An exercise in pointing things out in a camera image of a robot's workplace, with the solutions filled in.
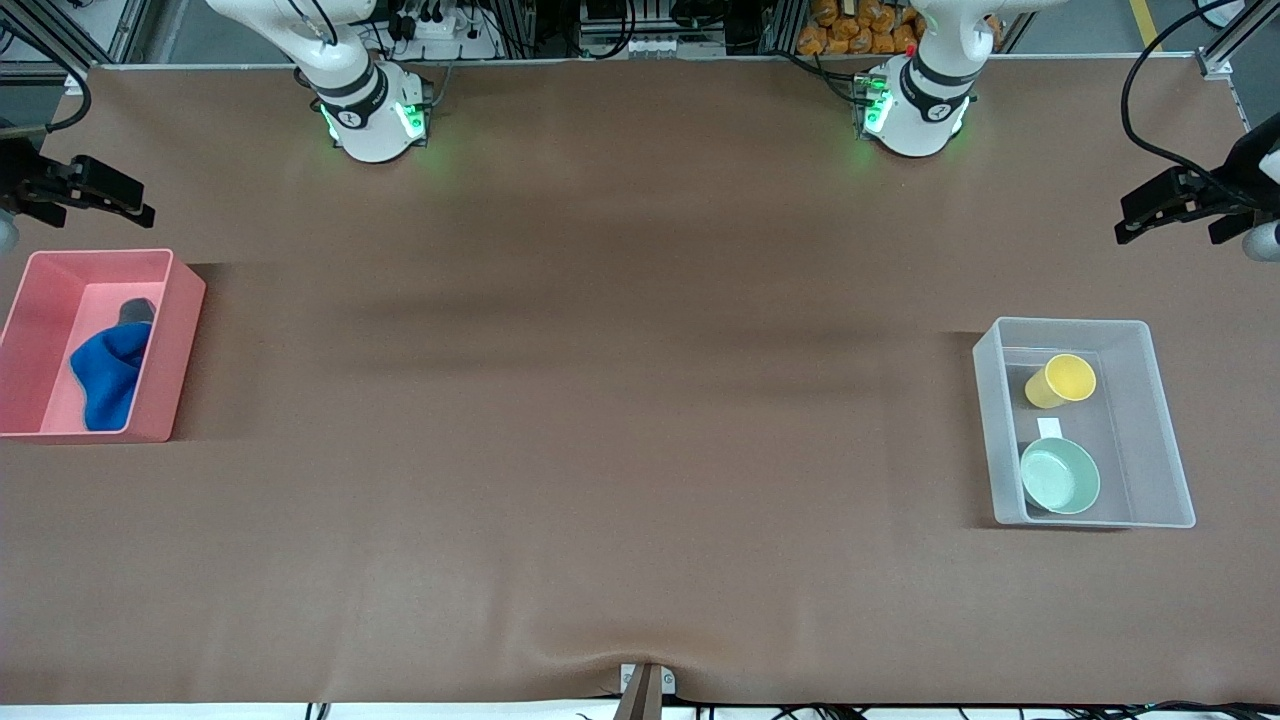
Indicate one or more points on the dark equipment rack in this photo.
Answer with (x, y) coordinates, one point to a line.
(600, 20)

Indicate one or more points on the pink plastic bin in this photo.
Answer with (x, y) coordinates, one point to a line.
(40, 330)

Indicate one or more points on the white terminal block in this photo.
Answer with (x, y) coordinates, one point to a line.
(650, 47)

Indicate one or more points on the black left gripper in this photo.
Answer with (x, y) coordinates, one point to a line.
(1222, 190)

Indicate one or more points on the yellow plastic cup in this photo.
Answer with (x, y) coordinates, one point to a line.
(1065, 380)

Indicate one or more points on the aluminium frame post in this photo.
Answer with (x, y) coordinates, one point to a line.
(1240, 35)
(130, 25)

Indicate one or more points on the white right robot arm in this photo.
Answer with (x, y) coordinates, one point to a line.
(370, 120)

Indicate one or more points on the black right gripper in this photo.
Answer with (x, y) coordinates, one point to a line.
(22, 172)

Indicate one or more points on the orange packaged goods pile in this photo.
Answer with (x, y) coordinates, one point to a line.
(840, 25)

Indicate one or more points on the small white label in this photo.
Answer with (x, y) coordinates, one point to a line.
(1050, 427)

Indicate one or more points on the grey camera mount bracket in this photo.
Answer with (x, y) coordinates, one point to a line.
(645, 695)

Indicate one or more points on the pale green bowl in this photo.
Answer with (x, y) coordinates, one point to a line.
(1060, 477)

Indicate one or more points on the brown table cover mat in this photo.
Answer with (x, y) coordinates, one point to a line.
(640, 300)

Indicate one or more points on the clear plastic bin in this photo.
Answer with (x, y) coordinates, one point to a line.
(1140, 430)

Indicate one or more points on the white power strip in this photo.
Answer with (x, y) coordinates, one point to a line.
(445, 32)

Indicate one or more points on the blue microfibre cloth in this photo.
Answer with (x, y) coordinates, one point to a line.
(105, 380)

